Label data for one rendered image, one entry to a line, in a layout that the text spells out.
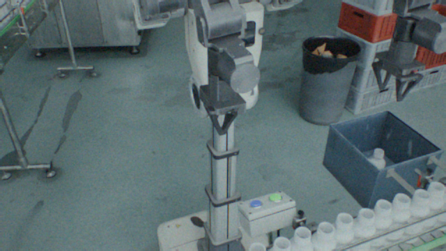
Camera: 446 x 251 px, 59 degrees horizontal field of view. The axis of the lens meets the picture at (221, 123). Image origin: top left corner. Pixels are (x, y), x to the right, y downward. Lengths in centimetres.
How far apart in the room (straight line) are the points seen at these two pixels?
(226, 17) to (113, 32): 382
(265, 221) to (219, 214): 67
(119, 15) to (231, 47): 375
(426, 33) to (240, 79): 44
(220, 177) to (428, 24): 98
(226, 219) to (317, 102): 172
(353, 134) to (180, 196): 130
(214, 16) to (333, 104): 264
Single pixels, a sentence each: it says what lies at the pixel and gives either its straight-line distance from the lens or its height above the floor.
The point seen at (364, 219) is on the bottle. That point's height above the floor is 116.
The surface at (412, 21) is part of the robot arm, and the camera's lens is 98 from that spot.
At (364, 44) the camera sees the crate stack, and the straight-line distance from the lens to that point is 337.
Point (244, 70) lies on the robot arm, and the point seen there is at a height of 159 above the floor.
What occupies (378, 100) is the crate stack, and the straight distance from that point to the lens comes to 376.
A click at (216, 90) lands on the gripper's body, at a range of 76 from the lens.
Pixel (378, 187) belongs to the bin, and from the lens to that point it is 162.
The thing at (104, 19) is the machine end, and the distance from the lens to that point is 446.
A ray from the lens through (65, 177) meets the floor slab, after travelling 301.
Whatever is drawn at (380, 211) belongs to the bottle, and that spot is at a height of 116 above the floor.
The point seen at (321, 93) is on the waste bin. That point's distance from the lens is 321.
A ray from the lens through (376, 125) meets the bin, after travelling 191.
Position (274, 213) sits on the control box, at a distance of 109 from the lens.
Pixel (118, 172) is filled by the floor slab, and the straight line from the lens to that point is 294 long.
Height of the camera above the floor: 190
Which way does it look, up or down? 35 degrees down
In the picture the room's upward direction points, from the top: straight up
